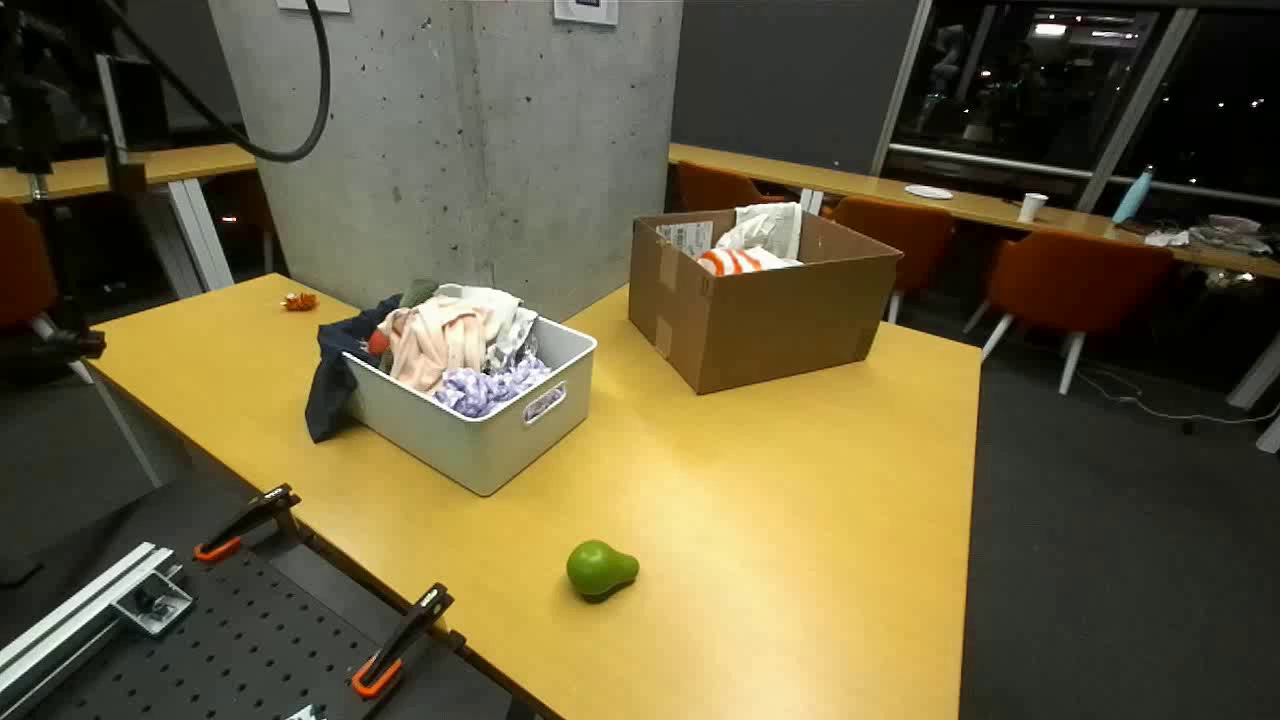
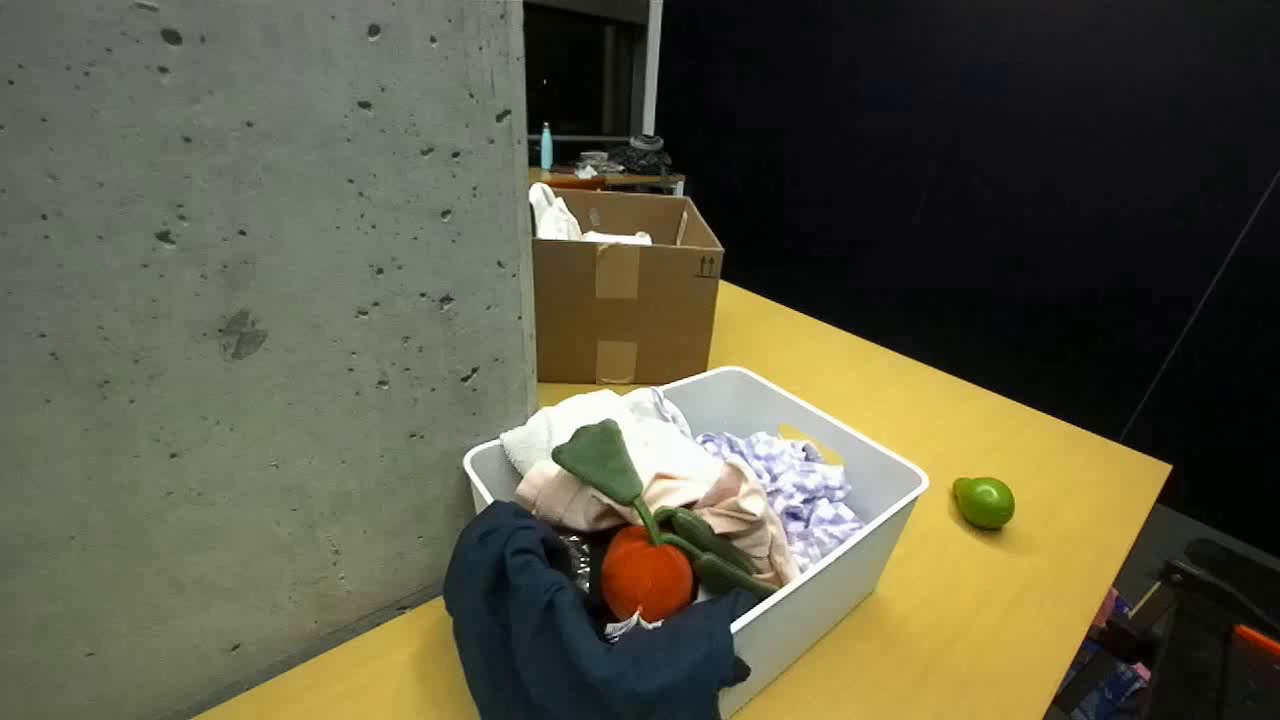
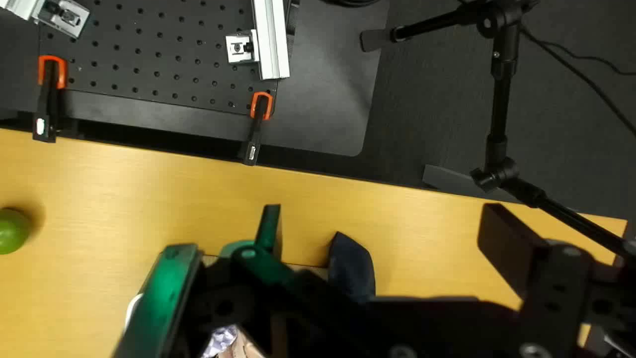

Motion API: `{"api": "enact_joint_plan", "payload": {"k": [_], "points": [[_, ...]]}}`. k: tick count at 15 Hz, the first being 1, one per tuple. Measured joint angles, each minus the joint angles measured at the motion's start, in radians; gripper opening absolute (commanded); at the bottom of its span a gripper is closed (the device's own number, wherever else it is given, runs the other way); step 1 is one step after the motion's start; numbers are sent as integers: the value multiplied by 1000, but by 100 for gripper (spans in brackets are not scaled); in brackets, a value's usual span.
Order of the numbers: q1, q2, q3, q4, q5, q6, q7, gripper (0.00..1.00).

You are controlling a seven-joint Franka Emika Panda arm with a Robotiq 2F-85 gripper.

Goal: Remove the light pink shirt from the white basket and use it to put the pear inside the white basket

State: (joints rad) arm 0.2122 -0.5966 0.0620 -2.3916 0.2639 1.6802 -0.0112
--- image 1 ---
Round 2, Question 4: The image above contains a green pear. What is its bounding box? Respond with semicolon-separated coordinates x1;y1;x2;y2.
566;538;645;609

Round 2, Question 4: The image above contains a white plastic basket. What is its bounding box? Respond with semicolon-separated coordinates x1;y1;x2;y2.
340;282;599;501

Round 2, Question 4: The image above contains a red white striped item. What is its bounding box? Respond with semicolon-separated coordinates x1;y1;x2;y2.
691;244;803;282

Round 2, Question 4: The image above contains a brown cardboard box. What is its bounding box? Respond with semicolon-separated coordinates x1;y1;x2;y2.
625;203;908;396

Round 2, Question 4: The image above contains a purple floral cloth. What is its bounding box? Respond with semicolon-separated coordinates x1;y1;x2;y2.
429;348;556;426

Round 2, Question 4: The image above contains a white crumpled bag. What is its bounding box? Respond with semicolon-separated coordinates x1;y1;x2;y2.
717;199;809;270

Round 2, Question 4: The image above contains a long wooden window desk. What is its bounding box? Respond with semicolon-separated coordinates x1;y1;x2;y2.
666;141;1280;284

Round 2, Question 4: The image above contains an orange chair with white legs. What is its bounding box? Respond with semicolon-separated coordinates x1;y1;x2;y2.
962;229;1182;401
827;196;962;330

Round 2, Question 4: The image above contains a navy blue cloth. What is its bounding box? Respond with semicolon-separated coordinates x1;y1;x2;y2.
300;292;406;450

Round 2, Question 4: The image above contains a black clamp with orange tip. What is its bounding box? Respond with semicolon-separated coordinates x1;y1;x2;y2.
189;480;303;569
348;579;458;706

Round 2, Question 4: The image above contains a black perforated board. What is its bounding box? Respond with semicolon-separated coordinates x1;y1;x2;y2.
25;534;526;720

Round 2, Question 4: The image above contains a wooden desk with white legs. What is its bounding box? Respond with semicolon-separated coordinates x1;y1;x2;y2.
0;141;260;302

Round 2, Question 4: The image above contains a light blue bottle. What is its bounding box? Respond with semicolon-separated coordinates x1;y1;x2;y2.
1107;159;1160;229

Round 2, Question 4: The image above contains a grey clutter pile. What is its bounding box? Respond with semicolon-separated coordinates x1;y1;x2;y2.
1139;211;1277;261

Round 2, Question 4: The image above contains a black device on stand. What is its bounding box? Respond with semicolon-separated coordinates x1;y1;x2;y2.
0;55;138;193

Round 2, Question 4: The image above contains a white wall frame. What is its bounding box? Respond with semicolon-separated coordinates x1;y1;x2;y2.
554;0;625;31

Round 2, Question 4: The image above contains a white window frame post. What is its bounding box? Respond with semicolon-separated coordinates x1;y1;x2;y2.
870;0;938;178
1072;3;1201;215

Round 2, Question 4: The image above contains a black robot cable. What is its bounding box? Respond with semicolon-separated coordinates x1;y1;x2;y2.
97;0;338;170

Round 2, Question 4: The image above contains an aluminium rail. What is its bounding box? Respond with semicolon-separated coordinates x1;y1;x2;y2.
0;538;197;714

